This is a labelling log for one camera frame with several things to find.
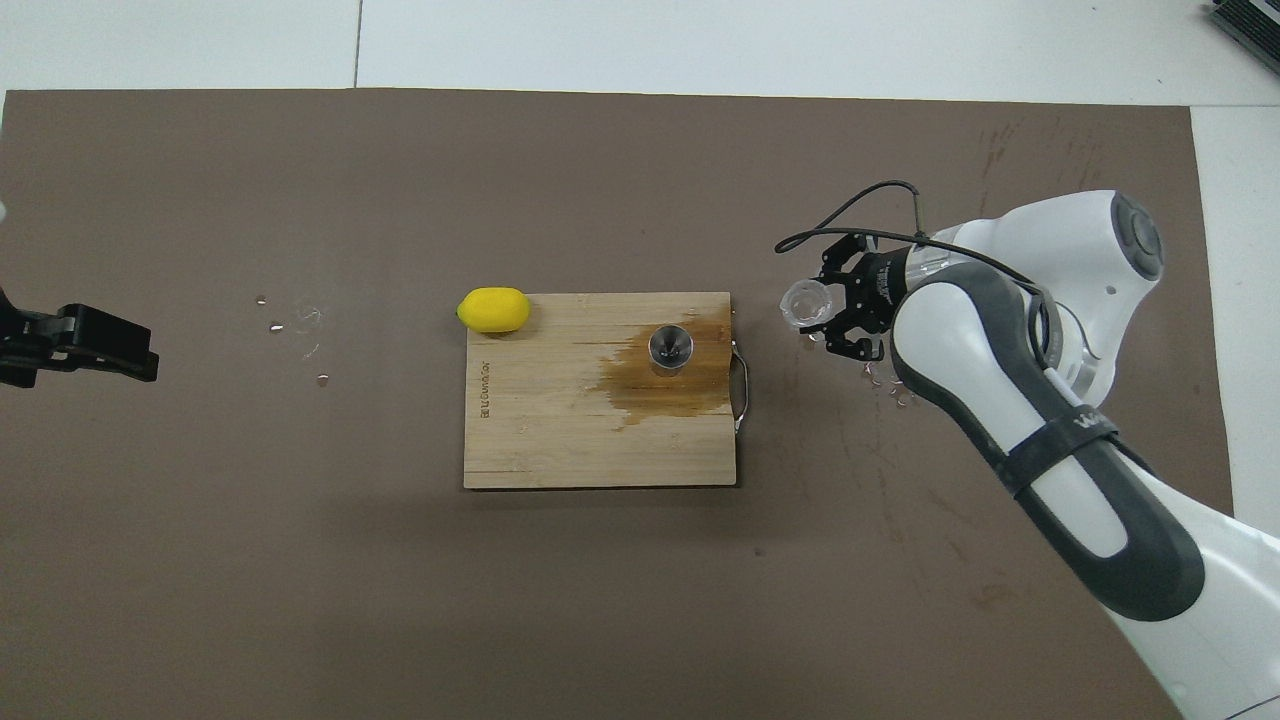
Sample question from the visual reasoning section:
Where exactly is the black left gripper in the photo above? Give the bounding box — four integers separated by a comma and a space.
0, 285, 160, 390

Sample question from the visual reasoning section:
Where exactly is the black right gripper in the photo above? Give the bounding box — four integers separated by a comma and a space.
817, 231, 911, 364

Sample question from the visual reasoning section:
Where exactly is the clear plastic cup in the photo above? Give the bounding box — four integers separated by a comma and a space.
779, 280, 836, 331

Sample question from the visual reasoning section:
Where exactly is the steel jigger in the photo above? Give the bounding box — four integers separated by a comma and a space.
647, 322, 694, 375

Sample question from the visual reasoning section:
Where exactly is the brown table mat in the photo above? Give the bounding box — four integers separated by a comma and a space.
0, 88, 1259, 720

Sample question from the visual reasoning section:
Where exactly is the wooden cutting board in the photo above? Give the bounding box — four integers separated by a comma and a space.
462, 292, 750, 491

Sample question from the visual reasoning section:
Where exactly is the yellow lemon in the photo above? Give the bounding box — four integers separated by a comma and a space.
457, 287, 532, 333

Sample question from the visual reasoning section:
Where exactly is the grey ribbed device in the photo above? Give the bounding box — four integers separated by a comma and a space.
1205, 0, 1280, 73

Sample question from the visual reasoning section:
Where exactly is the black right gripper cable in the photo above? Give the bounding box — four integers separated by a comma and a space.
775, 180, 1051, 331

